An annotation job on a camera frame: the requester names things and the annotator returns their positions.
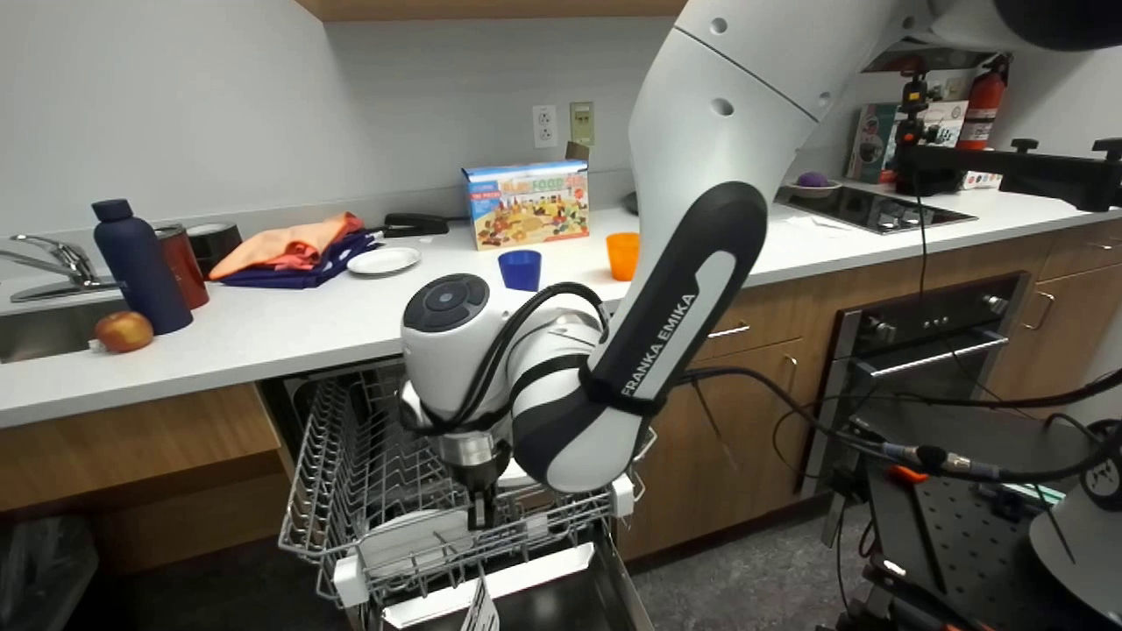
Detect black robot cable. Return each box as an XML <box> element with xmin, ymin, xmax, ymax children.
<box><xmin>671</xmin><ymin>362</ymin><xmax>1122</xmax><ymax>487</ymax></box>

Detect blue plastic cup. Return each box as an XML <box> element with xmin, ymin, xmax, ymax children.
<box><xmin>497</xmin><ymin>249</ymin><xmax>541</xmax><ymax>290</ymax></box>

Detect orange fruit on counter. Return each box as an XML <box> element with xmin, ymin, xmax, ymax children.
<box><xmin>94</xmin><ymin>311</ymin><xmax>156</xmax><ymax>353</ymax></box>

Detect black built-in oven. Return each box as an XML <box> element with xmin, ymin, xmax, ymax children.
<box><xmin>797</xmin><ymin>272</ymin><xmax>1030</xmax><ymax>498</ymax></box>

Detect red fire extinguisher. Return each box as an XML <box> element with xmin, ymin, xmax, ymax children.
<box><xmin>956</xmin><ymin>57</ymin><xmax>1011</xmax><ymax>151</ymax></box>

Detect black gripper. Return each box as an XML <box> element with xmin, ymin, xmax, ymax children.
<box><xmin>438</xmin><ymin>432</ymin><xmax>509</xmax><ymax>530</ymax></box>

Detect purple bowl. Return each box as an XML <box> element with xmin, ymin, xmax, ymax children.
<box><xmin>794</xmin><ymin>171</ymin><xmax>839</xmax><ymax>195</ymax></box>

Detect black robot cart table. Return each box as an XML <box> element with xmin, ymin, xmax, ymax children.
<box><xmin>852</xmin><ymin>400</ymin><xmax>1122</xmax><ymax>631</ymax></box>

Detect chrome sink faucet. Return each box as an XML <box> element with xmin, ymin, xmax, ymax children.
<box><xmin>0</xmin><ymin>233</ymin><xmax>116</xmax><ymax>304</ymax></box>

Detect black round container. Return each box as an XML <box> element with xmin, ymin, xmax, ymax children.
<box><xmin>185</xmin><ymin>225</ymin><xmax>241</xmax><ymax>275</ymax></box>

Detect black camera tripod arm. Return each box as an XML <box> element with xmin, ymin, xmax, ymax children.
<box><xmin>895</xmin><ymin>141</ymin><xmax>1122</xmax><ymax>210</ymax></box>

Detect wire dishwasher top rack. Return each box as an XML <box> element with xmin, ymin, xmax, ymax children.
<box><xmin>278</xmin><ymin>362</ymin><xmax>641</xmax><ymax>609</ymax></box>

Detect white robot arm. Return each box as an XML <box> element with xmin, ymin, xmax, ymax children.
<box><xmin>399</xmin><ymin>0</ymin><xmax>930</xmax><ymax>530</ymax></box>

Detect orange plastic cup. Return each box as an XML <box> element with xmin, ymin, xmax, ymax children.
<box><xmin>608</xmin><ymin>233</ymin><xmax>639</xmax><ymax>281</ymax></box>

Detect wooden drawer with handle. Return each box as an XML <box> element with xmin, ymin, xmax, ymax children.
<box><xmin>697</xmin><ymin>287</ymin><xmax>821</xmax><ymax>378</ymax></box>

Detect white plate on counter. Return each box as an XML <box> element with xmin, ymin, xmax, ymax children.
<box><xmin>348</xmin><ymin>246</ymin><xmax>421</xmax><ymax>279</ymax></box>

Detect orange and blue cloths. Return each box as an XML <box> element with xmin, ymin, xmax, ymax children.
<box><xmin>212</xmin><ymin>210</ymin><xmax>378</xmax><ymax>290</ymax></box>

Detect colourful cardboard game box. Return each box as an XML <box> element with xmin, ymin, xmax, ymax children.
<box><xmin>462</xmin><ymin>162</ymin><xmax>589</xmax><ymax>249</ymax></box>

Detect wall power outlet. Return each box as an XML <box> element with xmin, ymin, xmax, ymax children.
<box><xmin>532</xmin><ymin>106</ymin><xmax>560</xmax><ymax>149</ymax></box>

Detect red travel tumbler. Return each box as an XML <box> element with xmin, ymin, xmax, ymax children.
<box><xmin>156</xmin><ymin>225</ymin><xmax>207</xmax><ymax>310</ymax></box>

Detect navy blue water bottle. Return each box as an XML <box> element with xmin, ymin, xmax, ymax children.
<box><xmin>92</xmin><ymin>202</ymin><xmax>193</xmax><ymax>332</ymax></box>

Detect black cooktop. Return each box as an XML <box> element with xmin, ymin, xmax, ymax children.
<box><xmin>777</xmin><ymin>186</ymin><xmax>961</xmax><ymax>237</ymax></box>

